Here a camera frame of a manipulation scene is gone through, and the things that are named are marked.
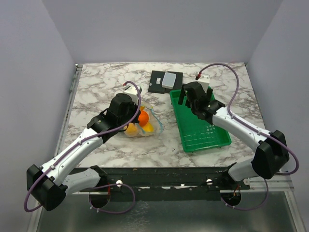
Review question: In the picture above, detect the yellow peach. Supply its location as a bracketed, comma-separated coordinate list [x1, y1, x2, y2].
[124, 123, 139, 137]

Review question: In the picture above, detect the orange fruit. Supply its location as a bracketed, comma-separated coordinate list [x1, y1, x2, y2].
[138, 110, 149, 127]

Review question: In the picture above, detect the clear zip top bag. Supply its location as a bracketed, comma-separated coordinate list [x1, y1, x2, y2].
[123, 102, 164, 137]

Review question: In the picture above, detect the green plastic tray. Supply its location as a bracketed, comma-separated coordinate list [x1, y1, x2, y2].
[169, 90, 232, 152]

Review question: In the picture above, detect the yellow lemon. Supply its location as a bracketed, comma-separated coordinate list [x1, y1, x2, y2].
[142, 122, 154, 133]

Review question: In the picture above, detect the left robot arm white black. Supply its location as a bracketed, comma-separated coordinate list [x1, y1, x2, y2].
[24, 92, 141, 212]

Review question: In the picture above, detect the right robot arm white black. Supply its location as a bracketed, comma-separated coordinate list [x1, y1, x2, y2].
[178, 81, 289, 189]

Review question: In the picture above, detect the grey translucent small case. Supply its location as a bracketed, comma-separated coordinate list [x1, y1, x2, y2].
[161, 72, 177, 89]

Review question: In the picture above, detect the black flat box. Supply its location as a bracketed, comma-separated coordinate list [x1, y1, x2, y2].
[148, 70, 183, 94]

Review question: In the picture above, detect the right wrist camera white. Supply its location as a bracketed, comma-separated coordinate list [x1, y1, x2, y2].
[196, 74, 210, 93]

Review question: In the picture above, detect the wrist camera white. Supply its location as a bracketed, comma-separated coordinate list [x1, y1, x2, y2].
[124, 85, 138, 101]
[196, 74, 210, 93]

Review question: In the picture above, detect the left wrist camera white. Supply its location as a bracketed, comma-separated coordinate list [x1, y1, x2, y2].
[124, 85, 138, 101]

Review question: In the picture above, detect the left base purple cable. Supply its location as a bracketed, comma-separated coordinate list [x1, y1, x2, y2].
[89, 182, 136, 215]

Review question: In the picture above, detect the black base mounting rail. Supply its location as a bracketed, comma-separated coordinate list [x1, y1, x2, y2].
[72, 164, 251, 201]

